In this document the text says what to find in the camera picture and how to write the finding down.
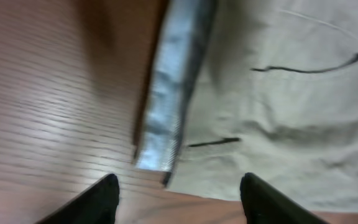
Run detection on khaki green shorts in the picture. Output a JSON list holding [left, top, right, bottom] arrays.
[[135, 0, 358, 213]]

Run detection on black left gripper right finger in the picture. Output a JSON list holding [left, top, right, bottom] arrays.
[[240, 172, 327, 224]]

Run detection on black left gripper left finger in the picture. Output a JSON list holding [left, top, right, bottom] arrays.
[[37, 174, 120, 224]]

